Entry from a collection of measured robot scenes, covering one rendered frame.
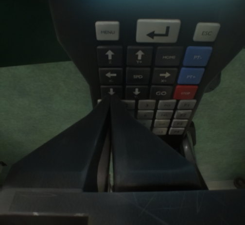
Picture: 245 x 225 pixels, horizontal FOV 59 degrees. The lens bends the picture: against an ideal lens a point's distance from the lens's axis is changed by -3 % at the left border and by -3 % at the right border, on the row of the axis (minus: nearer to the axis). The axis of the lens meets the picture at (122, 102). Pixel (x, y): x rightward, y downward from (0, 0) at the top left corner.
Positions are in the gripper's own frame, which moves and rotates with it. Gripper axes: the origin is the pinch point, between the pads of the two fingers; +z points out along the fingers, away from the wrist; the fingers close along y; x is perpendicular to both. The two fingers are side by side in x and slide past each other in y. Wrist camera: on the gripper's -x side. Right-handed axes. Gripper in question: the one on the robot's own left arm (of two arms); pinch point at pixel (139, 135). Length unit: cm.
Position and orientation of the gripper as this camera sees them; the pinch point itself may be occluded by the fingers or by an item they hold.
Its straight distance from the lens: 18.9
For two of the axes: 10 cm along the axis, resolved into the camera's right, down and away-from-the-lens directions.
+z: -0.1, -9.9, 1.4
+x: -0.1, 1.4, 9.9
